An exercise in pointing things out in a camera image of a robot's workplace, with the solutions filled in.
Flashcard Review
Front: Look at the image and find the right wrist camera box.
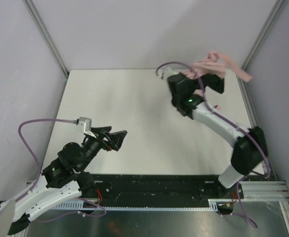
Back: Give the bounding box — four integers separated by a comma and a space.
158, 67, 178, 80

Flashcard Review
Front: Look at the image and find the right corner aluminium post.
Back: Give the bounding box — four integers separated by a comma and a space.
242, 0, 288, 71

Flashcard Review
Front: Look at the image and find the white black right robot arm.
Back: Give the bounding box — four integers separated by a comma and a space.
163, 71, 268, 189

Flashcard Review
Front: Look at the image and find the left corner aluminium post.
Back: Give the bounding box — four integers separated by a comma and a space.
23, 0, 69, 78

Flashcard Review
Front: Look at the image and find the corner aluminium post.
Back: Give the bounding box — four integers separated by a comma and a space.
23, 0, 69, 78
242, 0, 288, 71

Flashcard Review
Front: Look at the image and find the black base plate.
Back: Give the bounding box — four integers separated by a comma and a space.
78, 173, 244, 209

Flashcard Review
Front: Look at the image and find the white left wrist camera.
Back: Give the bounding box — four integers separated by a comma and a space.
76, 117, 93, 136

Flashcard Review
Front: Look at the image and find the grey slotted cable duct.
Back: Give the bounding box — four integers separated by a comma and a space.
52, 198, 241, 213

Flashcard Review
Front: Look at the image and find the pink folding umbrella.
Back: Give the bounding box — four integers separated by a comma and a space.
181, 51, 252, 82

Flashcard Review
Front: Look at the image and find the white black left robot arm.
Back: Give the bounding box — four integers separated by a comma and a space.
4, 126, 127, 236

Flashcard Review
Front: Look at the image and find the aluminium frame rail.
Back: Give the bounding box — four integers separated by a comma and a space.
237, 70, 289, 200

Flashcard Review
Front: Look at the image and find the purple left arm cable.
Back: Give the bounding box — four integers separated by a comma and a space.
0, 118, 78, 230

